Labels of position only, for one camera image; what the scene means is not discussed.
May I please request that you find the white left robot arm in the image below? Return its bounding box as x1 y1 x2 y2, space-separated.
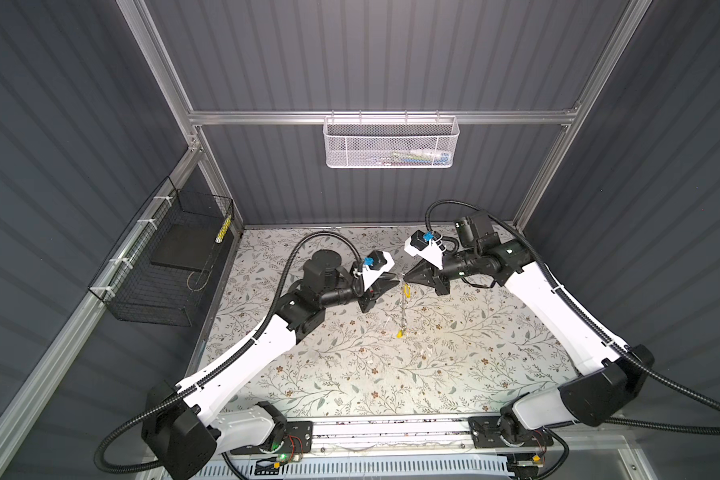
141 250 398 479

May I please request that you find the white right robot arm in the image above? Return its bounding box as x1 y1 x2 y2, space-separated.
404 211 654 446

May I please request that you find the yellow marker pen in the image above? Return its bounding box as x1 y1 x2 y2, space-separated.
215 215 232 244

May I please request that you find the black foam pad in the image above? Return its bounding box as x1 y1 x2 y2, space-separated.
150 224 217 272

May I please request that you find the white vent grille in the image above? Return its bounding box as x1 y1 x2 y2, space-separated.
232 454 516 479

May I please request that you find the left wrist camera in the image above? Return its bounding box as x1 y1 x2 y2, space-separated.
360 250 395 291

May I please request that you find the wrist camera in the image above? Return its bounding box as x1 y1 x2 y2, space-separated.
404 230 446 270
360 250 395 291

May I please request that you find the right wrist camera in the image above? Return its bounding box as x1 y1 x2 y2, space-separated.
404 230 446 270

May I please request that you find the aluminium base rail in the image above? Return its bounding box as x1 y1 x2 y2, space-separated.
149 413 637 457

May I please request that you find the white wire mesh basket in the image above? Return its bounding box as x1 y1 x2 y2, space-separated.
322 114 460 169

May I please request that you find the black wire basket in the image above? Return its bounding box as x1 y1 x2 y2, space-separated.
89 178 235 327

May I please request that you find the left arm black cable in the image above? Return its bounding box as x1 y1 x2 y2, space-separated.
92 230 364 480

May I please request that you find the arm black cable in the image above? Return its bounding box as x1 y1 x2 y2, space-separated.
92 230 364 480
424 199 720 436

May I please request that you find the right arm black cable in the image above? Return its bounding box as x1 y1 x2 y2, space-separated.
424 199 720 436

